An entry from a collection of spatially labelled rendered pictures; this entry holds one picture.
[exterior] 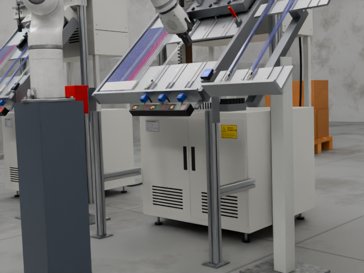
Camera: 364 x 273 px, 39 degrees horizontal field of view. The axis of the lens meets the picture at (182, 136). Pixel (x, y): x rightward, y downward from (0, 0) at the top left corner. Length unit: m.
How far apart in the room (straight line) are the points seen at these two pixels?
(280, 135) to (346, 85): 9.73
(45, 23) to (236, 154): 1.03
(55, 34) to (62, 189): 0.55
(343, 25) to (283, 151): 9.89
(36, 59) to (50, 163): 0.37
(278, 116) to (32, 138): 0.90
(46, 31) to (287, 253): 1.21
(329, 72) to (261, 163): 9.49
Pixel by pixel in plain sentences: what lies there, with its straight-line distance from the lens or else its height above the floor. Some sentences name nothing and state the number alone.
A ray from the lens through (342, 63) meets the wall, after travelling 11.73.
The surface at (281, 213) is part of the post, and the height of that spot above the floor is 0.25.
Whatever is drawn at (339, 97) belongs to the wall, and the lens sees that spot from 11.75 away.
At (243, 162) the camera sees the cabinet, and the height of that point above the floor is 0.39.
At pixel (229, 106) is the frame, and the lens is 2.48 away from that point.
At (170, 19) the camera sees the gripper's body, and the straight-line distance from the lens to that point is 1.94.
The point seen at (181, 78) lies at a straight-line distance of 2.25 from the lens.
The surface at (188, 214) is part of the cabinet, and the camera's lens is 2.62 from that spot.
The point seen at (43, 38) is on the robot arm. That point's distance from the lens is 1.87.
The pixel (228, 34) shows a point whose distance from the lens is 2.36.
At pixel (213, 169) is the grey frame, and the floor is 0.40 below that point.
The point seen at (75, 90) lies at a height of 0.75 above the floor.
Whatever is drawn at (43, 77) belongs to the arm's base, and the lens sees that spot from 1.86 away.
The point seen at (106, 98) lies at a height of 0.70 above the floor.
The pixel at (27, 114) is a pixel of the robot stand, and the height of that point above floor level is 0.66.
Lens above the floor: 0.71
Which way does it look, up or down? 5 degrees down
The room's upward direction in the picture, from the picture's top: 2 degrees counter-clockwise
